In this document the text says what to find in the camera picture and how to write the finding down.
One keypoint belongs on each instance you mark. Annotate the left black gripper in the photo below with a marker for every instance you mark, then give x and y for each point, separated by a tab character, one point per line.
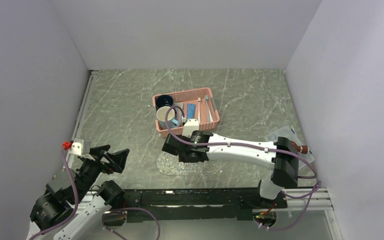
117	159

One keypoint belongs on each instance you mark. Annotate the aluminium rail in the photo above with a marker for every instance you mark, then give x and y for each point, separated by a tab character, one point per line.
81	115

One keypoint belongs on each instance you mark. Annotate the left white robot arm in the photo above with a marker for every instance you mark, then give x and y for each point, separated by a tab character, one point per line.
54	215

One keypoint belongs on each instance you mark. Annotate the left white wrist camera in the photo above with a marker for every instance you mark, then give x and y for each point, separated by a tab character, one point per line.
78	147

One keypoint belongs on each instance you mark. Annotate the white red-capped toothpaste tube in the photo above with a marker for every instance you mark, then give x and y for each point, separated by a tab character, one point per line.
178	111

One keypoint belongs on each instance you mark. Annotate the clear plastic toothbrush case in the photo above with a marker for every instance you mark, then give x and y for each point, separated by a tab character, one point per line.
288	132

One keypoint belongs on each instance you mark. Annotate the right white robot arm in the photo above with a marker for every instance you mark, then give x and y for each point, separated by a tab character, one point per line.
280	157

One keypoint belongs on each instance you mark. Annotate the dark blue mug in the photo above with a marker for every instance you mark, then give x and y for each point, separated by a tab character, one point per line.
163	100

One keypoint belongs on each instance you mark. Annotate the light blue mug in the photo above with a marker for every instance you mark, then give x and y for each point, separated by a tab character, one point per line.
165	113

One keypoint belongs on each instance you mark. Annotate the black base frame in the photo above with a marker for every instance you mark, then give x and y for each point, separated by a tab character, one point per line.
140	205

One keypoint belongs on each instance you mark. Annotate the pink perforated plastic basket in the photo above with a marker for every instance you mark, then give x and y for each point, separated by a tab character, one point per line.
191	96

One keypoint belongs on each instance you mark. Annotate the blue toothpaste tube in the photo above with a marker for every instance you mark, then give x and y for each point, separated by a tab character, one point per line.
191	108

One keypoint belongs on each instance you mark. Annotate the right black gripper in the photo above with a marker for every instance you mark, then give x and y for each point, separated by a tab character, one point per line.
182	159

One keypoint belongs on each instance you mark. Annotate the clear textured oval tray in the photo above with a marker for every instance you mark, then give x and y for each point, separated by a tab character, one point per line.
170	165

